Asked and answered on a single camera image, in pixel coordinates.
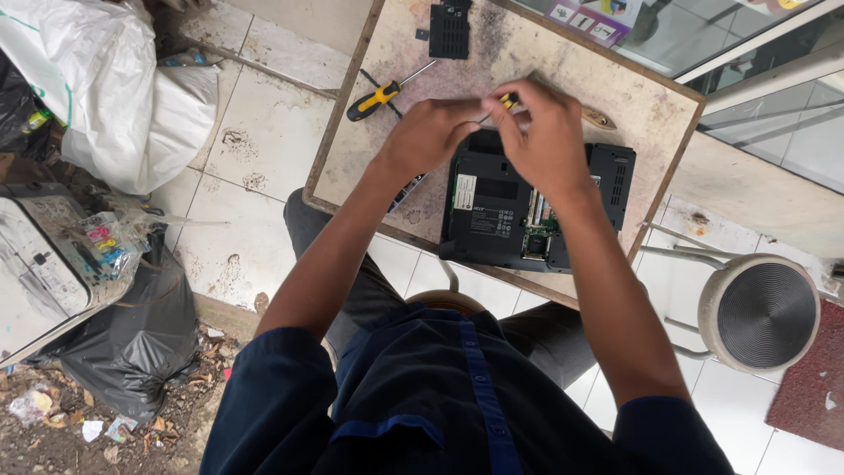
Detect purple printed box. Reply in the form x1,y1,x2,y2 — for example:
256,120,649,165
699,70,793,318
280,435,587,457
546,0,644,48

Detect white plastic sack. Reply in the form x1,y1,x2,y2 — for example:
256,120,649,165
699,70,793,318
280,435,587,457
0,0,220,197

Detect black vented laptop cover panel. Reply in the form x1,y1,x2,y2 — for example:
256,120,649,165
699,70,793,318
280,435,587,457
428,0,473,61

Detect brown round stool seat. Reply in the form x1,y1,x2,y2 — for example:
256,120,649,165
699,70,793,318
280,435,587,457
404,289,489,316

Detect round stool with ribbed seat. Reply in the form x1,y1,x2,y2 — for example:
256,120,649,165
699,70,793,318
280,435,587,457
638,222,822,375

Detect small yellow-handled screwdriver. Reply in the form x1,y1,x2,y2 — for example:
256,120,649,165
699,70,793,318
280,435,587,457
477,91,520,125

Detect black garbage bag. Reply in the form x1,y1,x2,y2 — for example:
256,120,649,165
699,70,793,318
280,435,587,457
25,227,200,424

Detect beige wooden piece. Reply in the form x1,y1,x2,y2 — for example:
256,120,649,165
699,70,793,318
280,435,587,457
580,105,618,132

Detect red floor mat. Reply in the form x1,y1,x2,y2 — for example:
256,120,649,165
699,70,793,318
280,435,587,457
765,299,844,454

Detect dark blue shirt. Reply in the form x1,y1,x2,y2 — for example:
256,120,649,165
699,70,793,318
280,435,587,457
199,301,736,475

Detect black plastic bag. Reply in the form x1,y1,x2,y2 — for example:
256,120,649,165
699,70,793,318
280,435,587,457
0,49,57,156

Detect white grey printer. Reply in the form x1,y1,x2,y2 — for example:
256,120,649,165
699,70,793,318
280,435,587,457
0,183,142,368

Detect glass display case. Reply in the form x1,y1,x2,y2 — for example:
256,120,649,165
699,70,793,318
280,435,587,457
511,0,844,195

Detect heap of litter and leaves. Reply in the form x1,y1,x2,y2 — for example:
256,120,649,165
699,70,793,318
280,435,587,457
0,323,241,475

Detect large yellow black screwdriver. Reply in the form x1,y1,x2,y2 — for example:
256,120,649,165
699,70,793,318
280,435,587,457
346,60,437,123

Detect person's right hand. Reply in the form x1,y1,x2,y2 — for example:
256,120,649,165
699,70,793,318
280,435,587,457
483,79,596,202

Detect thin black strip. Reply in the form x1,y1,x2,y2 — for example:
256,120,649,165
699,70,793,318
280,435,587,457
359,68,404,120

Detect black laptop with open underside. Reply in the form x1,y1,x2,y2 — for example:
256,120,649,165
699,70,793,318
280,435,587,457
438,128,638,275

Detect person's left hand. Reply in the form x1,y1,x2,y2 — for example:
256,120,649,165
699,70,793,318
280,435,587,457
377,98,487,178

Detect clear bag with ink bottles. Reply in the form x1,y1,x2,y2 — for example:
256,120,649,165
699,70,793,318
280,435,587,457
78,195,232,294

